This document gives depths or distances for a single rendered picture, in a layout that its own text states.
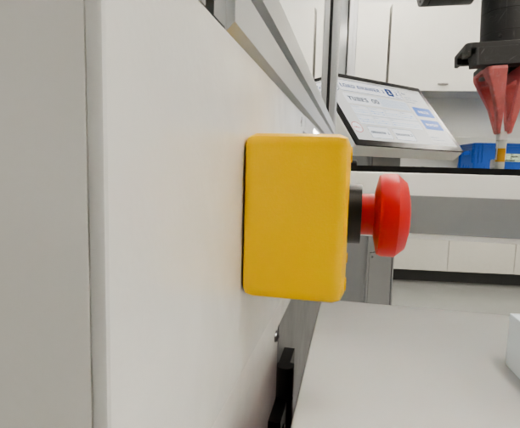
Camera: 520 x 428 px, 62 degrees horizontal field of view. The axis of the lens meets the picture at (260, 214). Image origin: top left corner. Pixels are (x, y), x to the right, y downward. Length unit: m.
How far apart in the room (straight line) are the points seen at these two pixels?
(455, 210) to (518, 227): 0.05
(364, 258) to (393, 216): 1.28
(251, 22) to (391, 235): 0.11
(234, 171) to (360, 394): 0.17
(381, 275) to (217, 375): 1.39
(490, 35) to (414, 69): 3.39
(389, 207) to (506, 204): 0.25
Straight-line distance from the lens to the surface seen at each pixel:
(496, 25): 0.59
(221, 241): 0.16
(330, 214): 0.18
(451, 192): 0.43
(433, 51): 4.04
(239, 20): 0.17
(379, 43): 3.97
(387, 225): 0.20
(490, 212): 0.43
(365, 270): 1.48
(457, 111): 4.40
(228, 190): 0.17
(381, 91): 1.56
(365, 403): 0.28
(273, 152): 0.18
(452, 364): 0.35
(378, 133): 1.34
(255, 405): 0.34
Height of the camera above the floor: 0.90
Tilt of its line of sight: 6 degrees down
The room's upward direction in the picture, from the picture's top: 1 degrees clockwise
